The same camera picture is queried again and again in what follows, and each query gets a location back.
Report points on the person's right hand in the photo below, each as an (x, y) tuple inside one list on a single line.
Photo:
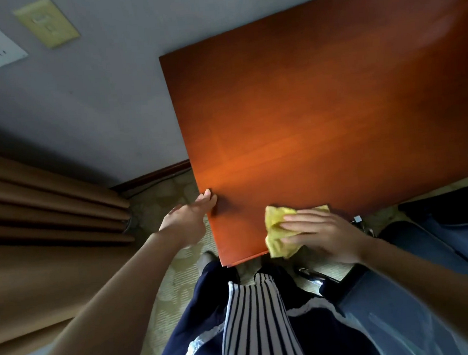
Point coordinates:
[(334, 236)]

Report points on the person's left hand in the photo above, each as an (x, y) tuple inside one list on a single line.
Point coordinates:
[(187, 222)]

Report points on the yellow cleaning cloth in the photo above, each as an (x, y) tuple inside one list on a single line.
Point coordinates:
[(275, 222)]

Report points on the black leather chair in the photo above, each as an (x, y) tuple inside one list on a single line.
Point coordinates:
[(387, 316)]

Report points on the person's right forearm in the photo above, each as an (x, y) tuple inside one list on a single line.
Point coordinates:
[(445, 288)]

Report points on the person's left forearm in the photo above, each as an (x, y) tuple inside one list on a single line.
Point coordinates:
[(108, 320)]

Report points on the navy dress with white trim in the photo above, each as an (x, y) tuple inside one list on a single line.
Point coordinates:
[(193, 334)]

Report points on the blue striped white apron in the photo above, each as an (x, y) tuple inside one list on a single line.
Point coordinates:
[(256, 326)]

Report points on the red-brown wooden table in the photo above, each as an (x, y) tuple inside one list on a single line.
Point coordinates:
[(312, 98)]

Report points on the brown curtain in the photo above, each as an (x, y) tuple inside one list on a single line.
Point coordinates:
[(36, 269)]

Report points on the yellow switch plate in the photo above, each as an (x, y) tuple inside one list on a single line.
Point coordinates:
[(47, 22)]

